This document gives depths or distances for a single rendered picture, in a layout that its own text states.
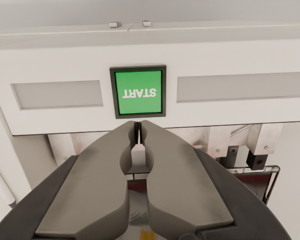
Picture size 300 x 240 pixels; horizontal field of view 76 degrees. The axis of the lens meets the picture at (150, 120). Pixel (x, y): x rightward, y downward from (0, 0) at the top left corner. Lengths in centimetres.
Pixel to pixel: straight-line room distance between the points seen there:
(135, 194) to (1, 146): 23
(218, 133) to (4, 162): 29
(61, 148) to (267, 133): 32
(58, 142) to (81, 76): 14
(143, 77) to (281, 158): 42
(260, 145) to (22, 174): 35
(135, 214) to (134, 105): 28
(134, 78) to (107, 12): 98
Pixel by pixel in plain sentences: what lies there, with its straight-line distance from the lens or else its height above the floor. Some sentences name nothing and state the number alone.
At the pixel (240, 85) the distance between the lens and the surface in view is 24.
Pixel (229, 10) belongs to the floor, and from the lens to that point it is 125.
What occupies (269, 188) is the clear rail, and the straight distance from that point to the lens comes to 45.
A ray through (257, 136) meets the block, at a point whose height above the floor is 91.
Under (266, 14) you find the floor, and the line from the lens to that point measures 135.
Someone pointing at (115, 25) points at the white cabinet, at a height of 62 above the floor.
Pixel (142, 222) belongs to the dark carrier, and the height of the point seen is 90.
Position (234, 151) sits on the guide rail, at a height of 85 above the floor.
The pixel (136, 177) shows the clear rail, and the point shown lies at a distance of 35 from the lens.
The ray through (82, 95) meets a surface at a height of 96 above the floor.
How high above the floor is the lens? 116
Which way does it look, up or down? 62 degrees down
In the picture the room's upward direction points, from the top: 174 degrees clockwise
